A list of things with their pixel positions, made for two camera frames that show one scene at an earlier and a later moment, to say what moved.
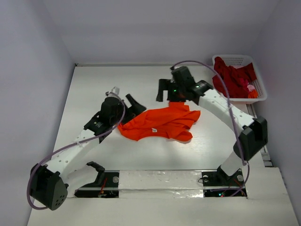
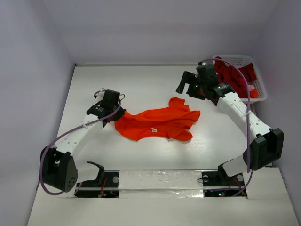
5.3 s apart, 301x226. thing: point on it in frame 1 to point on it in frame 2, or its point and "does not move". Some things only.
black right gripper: (167, 87) to (190, 83)
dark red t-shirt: (236, 80) does not move
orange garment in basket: (253, 94) does not move
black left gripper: (135, 108) to (120, 113)
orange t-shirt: (172, 122) does not move
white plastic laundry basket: (240, 60) does not move
